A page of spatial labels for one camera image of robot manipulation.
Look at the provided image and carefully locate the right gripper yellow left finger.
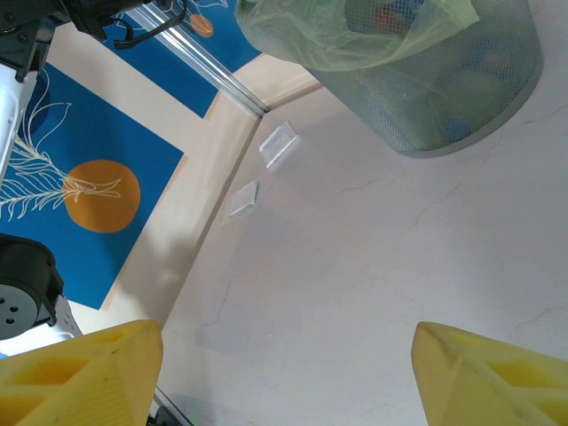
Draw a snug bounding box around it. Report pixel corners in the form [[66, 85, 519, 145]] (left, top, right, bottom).
[[0, 319, 164, 426]]

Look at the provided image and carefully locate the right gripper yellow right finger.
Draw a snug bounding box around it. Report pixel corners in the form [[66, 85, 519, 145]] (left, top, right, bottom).
[[410, 321, 568, 426]]

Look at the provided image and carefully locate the pale green bin liner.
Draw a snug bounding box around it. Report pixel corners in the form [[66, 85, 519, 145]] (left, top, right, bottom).
[[233, 0, 480, 72]]

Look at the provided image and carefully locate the translucent green trash bin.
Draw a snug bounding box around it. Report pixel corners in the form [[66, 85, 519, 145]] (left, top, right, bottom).
[[305, 0, 545, 160]]

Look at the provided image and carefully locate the clear plastic box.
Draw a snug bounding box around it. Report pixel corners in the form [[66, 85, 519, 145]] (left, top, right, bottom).
[[229, 180, 260, 217], [258, 122, 299, 170]]

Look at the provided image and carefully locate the aluminium frame post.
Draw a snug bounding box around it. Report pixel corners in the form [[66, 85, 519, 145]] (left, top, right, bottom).
[[123, 0, 272, 114]]

